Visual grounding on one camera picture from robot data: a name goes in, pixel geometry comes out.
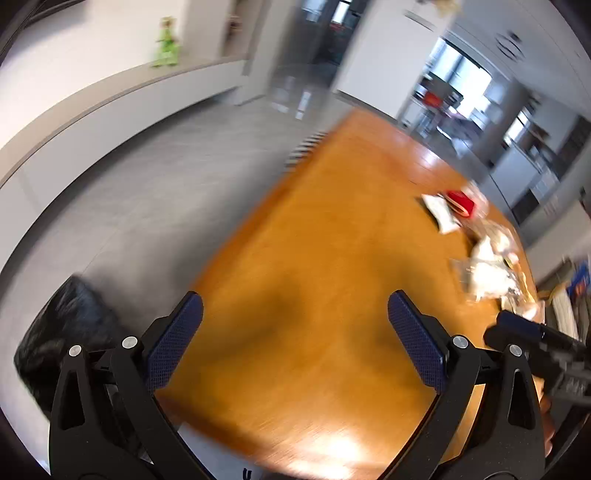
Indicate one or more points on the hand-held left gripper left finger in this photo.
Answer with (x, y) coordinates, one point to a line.
(178, 344)

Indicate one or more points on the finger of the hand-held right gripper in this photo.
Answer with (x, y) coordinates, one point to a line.
(517, 327)

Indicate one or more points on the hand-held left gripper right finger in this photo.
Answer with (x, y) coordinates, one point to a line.
(415, 344)

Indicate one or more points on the white plastic bag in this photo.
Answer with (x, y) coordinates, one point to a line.
(491, 272)

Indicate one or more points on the trash bin with black bag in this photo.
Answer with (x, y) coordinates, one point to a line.
(60, 332)

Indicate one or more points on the red snack packet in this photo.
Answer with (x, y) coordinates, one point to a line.
(461, 201)

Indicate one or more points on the clear plastic bag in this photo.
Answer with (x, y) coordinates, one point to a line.
(461, 272)

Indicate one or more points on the blue printed box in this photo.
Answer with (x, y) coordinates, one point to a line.
(581, 279)

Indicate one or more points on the white flat packet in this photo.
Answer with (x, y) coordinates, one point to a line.
(439, 211)

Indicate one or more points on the floor vent grille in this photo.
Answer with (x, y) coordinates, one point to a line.
(305, 148)

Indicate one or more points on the round ceiling vent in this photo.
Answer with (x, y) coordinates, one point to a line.
(510, 45)

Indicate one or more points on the green dinosaur toy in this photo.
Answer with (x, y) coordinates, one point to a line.
(166, 48)

